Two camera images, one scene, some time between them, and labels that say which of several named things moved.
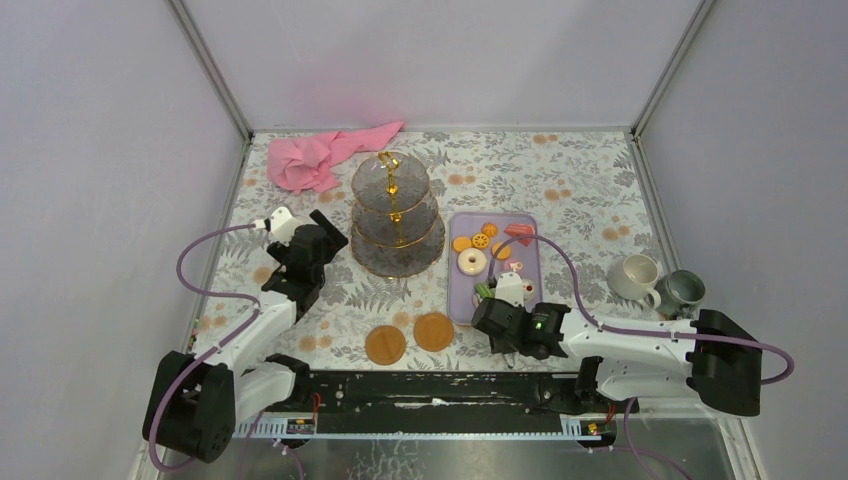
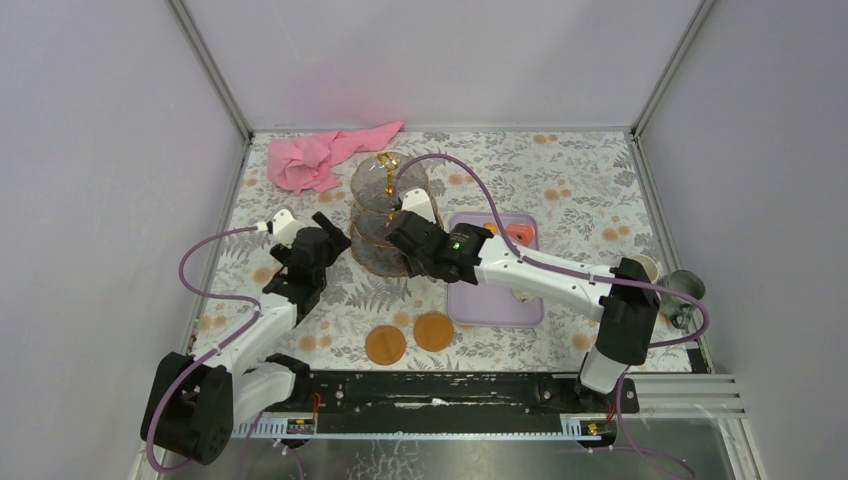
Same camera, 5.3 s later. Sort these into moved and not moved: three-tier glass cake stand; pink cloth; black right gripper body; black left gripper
Moved: black right gripper body
Not moved: pink cloth; black left gripper; three-tier glass cake stand
